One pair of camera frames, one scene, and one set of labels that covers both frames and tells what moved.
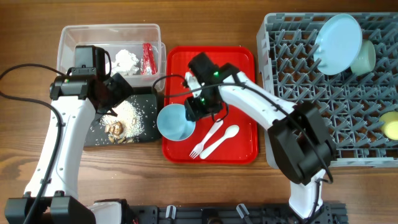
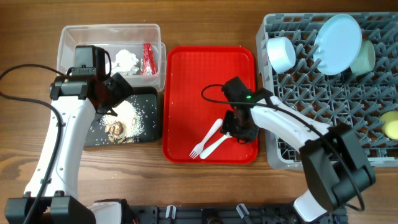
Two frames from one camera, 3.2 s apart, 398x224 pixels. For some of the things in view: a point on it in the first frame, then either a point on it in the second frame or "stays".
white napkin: [126, 63] stays
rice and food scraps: [128, 124] stays
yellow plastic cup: [388, 125] stays
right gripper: [193, 109] to [241, 128]
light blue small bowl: [173, 122] to [282, 53]
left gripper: [121, 89] stays
